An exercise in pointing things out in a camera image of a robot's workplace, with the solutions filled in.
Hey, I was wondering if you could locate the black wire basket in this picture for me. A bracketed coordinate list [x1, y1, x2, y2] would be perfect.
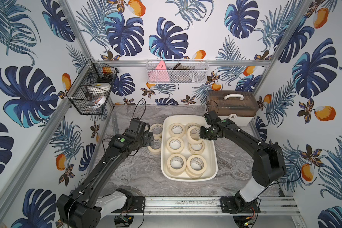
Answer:
[66, 59, 119, 116]

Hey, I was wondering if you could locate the cream tape roll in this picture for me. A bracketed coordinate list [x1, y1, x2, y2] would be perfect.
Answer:
[186, 126, 203, 144]
[147, 137, 162, 155]
[169, 123, 185, 138]
[185, 155, 207, 179]
[167, 154, 187, 176]
[166, 137, 184, 154]
[188, 142, 205, 155]

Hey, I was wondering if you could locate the white plastic storage tray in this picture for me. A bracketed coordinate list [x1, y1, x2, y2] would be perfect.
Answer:
[161, 115, 218, 182]

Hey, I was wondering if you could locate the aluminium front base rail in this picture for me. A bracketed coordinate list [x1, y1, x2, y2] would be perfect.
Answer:
[97, 196, 300, 217]

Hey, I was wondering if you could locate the white mesh wall basket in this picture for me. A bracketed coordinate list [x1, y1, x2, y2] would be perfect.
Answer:
[146, 59, 209, 84]

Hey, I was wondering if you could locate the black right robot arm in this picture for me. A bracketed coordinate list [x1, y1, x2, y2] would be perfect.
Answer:
[199, 111, 287, 208]

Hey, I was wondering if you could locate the brown lidded storage case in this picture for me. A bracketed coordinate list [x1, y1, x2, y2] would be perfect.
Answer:
[206, 91, 259, 126]

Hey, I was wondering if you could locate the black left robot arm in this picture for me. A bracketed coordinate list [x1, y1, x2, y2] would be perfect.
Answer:
[57, 118, 154, 228]

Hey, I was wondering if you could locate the perforated metal DIN rail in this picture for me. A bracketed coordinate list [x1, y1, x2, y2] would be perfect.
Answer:
[111, 114, 119, 135]

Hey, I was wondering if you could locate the pink triangle in basket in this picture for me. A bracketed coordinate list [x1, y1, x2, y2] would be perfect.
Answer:
[149, 60, 170, 83]

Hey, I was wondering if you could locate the white object in black basket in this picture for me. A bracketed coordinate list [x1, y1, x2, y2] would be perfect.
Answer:
[85, 83, 111, 109]

